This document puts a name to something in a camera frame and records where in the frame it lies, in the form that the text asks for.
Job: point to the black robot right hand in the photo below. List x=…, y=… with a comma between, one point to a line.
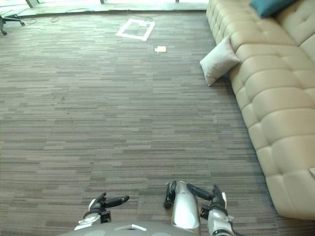
x=216, y=200

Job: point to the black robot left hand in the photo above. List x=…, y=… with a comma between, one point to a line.
x=108, y=202

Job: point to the light grey square cushion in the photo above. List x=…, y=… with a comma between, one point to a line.
x=219, y=61

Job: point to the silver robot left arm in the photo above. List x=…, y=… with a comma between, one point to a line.
x=89, y=219

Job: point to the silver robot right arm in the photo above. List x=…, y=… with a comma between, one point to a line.
x=217, y=220

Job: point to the silver robot right leg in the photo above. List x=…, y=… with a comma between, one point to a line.
x=185, y=206

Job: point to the grey robot torso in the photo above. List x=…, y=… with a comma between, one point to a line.
x=128, y=228

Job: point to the dark robot right foot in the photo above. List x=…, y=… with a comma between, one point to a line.
x=169, y=194

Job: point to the beige tufted leather sofa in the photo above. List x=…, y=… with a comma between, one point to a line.
x=275, y=93

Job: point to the small beige paper piece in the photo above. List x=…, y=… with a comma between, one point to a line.
x=160, y=49

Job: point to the white tape floor square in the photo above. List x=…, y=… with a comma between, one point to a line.
x=146, y=32

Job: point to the teal cushion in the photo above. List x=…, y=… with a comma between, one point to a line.
x=269, y=7

